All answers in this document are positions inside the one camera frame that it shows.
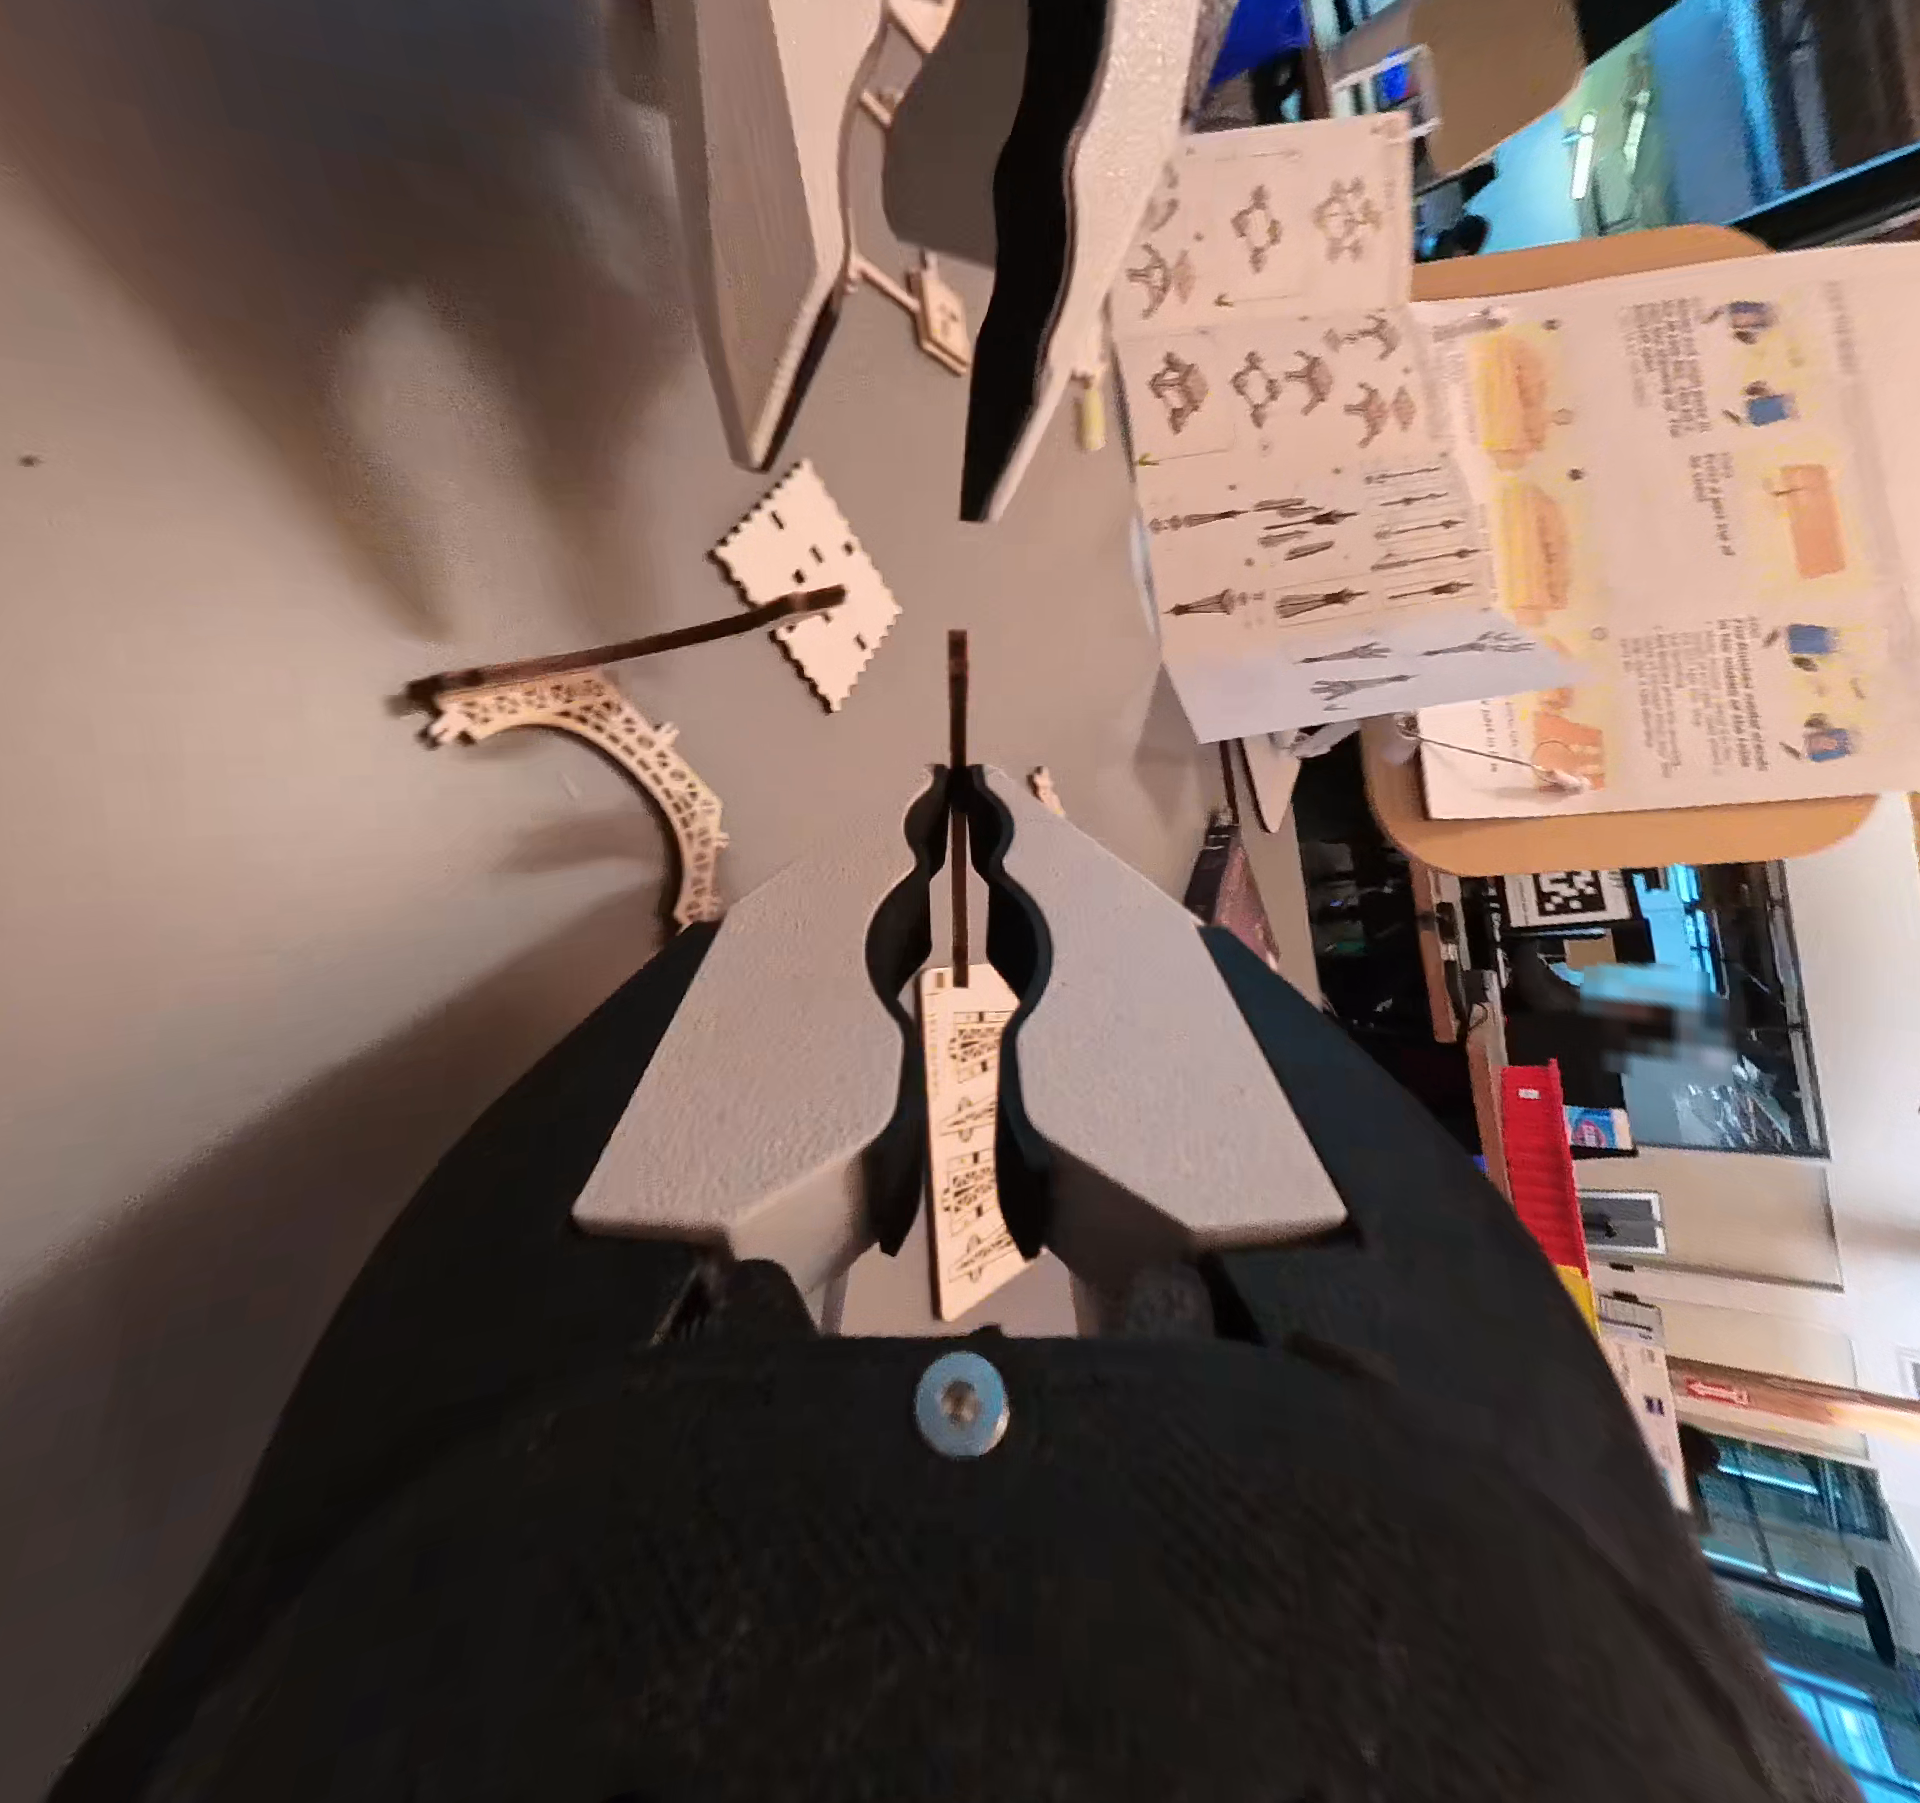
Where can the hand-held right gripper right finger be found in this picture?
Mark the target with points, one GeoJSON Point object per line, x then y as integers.
{"type": "Point", "coordinates": [1185, 1082]}

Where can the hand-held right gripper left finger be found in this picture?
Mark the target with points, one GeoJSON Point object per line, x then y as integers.
{"type": "Point", "coordinates": [736, 1082]}

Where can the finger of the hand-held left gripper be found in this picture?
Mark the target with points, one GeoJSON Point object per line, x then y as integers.
{"type": "Point", "coordinates": [1155, 62]}
{"type": "Point", "coordinates": [751, 109]}

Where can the grey desk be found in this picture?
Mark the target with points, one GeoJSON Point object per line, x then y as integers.
{"type": "Point", "coordinates": [226, 933]}

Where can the large wooden parts sheet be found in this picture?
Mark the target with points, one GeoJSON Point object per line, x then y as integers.
{"type": "Point", "coordinates": [960, 1158]}

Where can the small wooden connector piece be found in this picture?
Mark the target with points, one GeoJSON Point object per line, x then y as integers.
{"type": "Point", "coordinates": [1045, 787]}

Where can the tan panel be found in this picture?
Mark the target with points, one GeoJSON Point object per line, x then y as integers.
{"type": "Point", "coordinates": [1500, 47]}

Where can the small pale wax stick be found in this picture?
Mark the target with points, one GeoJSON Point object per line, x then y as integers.
{"type": "Point", "coordinates": [1091, 416]}

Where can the red storage bin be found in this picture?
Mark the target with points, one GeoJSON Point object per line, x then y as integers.
{"type": "Point", "coordinates": [1538, 1158]}

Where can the printed black-white marker sheet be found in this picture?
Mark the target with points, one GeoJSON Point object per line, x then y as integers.
{"type": "Point", "coordinates": [1568, 900]}

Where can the square toothed wooden plate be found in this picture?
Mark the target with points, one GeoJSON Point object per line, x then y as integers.
{"type": "Point", "coordinates": [780, 543]}

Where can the yellow storage bin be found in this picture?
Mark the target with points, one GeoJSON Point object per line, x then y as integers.
{"type": "Point", "coordinates": [1580, 1299]}

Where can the folded black-white instruction sheet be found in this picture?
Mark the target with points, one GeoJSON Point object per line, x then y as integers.
{"type": "Point", "coordinates": [1275, 557]}

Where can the plywood clipboard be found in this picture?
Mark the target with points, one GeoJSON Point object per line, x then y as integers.
{"type": "Point", "coordinates": [1651, 843]}

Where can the colour instruction card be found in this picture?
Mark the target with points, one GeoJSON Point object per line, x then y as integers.
{"type": "Point", "coordinates": [1651, 483]}

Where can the wooden square frame piece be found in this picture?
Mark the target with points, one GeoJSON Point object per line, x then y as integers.
{"type": "Point", "coordinates": [946, 317]}

